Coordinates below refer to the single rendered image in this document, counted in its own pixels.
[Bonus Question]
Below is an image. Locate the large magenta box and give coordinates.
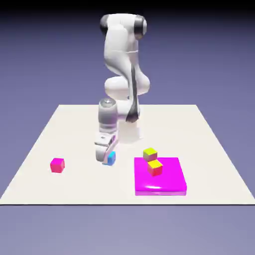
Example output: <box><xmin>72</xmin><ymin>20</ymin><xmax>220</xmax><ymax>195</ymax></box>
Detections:
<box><xmin>133</xmin><ymin>156</ymin><xmax>187</xmax><ymax>197</ymax></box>

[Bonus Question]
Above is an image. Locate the small yellow-green cube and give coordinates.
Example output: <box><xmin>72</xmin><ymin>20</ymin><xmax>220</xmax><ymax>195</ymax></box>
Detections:
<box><xmin>142</xmin><ymin>147</ymin><xmax>158</xmax><ymax>162</ymax></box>

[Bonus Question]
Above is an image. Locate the small blue cube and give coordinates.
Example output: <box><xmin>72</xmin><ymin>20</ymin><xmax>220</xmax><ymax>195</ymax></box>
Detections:
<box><xmin>103</xmin><ymin>151</ymin><xmax>117</xmax><ymax>166</ymax></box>

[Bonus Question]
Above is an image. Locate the small yellow cube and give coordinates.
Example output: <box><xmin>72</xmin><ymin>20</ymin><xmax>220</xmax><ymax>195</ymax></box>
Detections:
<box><xmin>147</xmin><ymin>159</ymin><xmax>163</xmax><ymax>177</ymax></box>

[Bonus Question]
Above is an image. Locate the small pink cube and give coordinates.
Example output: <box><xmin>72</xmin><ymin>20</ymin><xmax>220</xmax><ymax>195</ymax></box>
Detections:
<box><xmin>50</xmin><ymin>157</ymin><xmax>66</xmax><ymax>173</ymax></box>

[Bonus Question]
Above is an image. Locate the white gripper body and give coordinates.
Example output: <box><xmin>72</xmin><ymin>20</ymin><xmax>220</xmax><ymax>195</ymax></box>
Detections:
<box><xmin>94</xmin><ymin>132</ymin><xmax>119</xmax><ymax>163</ymax></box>

